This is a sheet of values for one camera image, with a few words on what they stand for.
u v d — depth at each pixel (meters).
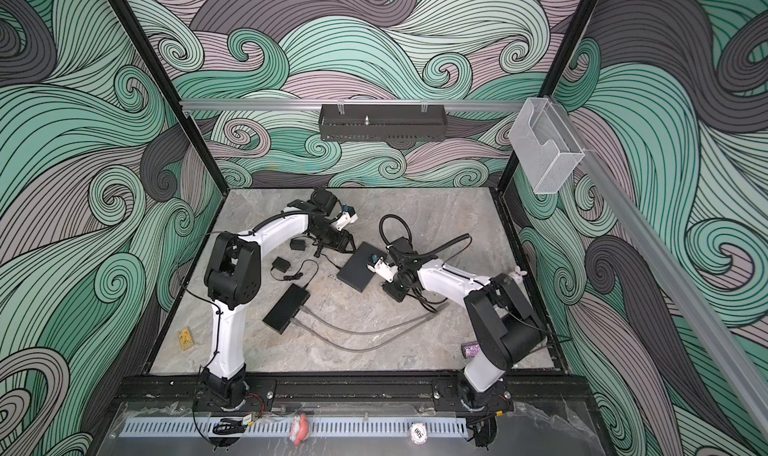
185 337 0.81
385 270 0.82
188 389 0.73
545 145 0.78
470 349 0.78
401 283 0.77
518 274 0.86
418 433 0.63
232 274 0.57
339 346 0.82
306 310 0.88
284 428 0.70
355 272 0.93
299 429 0.64
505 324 0.45
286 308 0.87
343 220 0.89
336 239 0.86
